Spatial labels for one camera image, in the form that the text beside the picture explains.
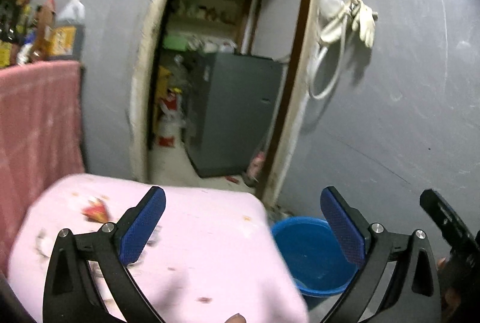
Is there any white rubber glove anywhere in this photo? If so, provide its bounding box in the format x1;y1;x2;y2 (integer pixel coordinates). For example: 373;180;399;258
350;0;378;49

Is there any large oil jug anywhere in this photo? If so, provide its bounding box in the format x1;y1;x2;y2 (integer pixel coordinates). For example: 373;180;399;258
49;0;86;61

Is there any pink striped table cloth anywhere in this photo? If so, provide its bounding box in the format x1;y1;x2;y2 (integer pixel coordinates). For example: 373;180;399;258
7;174;308;322

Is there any grey cabinet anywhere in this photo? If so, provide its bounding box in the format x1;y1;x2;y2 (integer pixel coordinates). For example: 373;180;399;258
185;53;284;178

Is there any green box on shelf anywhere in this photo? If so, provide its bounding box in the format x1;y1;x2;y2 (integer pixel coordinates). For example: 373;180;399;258
163;34;189;51

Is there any white hose loop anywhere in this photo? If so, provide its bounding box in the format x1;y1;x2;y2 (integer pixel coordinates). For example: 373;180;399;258
307;0;352;101

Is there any right hand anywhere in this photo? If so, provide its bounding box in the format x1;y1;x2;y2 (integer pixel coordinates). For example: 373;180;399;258
437;257;461;322

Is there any orange trash scrap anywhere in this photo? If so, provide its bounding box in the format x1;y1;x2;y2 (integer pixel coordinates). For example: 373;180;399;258
81;199;110;224

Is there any brown sauce bottle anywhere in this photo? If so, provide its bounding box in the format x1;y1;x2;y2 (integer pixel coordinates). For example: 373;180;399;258
29;0;55;63

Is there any red checkered cloth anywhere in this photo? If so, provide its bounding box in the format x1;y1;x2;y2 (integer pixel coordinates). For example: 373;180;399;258
1;61;85;273

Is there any blue plastic bucket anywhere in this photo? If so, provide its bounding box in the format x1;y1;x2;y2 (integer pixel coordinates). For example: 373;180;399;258
271;217;357;298

